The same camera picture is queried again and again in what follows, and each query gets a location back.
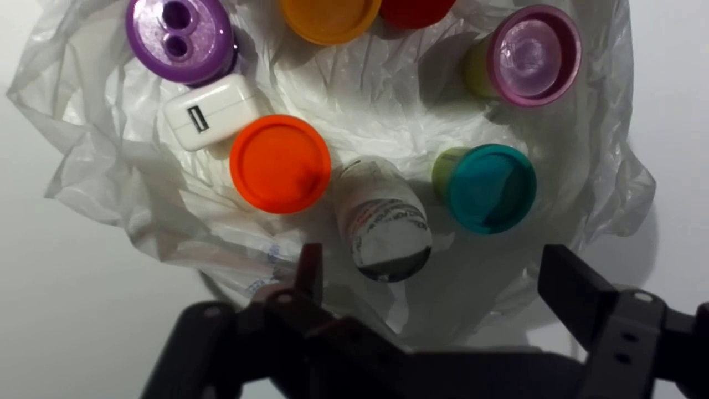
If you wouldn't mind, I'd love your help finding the small red-lid tub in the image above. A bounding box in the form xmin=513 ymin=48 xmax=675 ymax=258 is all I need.
xmin=379 ymin=0 xmax=458 ymax=31

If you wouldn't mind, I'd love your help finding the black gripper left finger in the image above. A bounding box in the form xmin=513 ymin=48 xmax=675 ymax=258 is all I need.
xmin=140 ymin=241 xmax=416 ymax=399

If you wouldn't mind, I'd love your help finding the orange-lid yellow dough tub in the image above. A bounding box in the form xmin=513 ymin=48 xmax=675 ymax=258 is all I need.
xmin=227 ymin=113 xmax=334 ymax=218

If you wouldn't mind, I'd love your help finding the pink-lid dough tub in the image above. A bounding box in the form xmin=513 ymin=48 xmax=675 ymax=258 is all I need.
xmin=463 ymin=4 xmax=584 ymax=110

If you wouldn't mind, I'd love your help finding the white USB charger block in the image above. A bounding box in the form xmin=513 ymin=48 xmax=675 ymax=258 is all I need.
xmin=161 ymin=72 xmax=264 ymax=154

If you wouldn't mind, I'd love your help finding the yellow-lid dough tub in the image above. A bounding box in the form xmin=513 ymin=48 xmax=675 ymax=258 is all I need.
xmin=280 ymin=0 xmax=385 ymax=48

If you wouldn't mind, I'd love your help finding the purple lid container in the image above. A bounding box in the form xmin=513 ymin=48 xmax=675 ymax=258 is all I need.
xmin=122 ymin=0 xmax=241 ymax=89

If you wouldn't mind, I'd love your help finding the translucent white plastic bag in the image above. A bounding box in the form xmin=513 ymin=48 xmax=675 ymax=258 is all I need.
xmin=6 ymin=0 xmax=658 ymax=351

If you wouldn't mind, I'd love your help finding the teal-lid dough tub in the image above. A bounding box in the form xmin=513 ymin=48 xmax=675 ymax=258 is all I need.
xmin=429 ymin=143 xmax=541 ymax=237

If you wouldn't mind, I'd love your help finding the round white pill bottle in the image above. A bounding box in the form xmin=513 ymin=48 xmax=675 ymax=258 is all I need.
xmin=331 ymin=156 xmax=436 ymax=287

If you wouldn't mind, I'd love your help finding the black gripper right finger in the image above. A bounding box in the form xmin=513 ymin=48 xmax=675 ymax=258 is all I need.
xmin=535 ymin=244 xmax=709 ymax=399

